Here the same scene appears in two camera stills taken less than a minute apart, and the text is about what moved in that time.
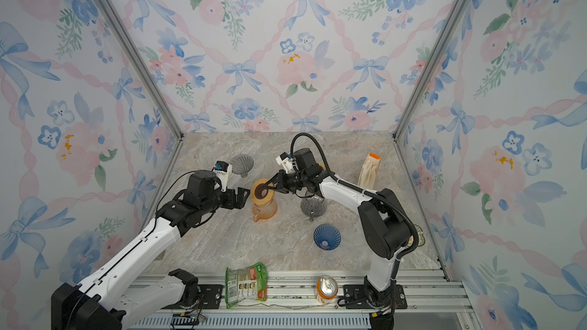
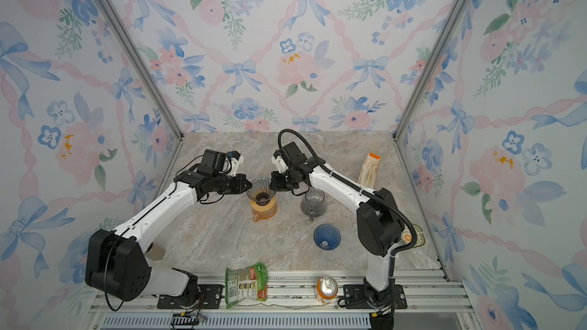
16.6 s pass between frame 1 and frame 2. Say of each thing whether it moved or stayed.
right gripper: stayed
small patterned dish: stayed
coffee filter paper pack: stayed
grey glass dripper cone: moved
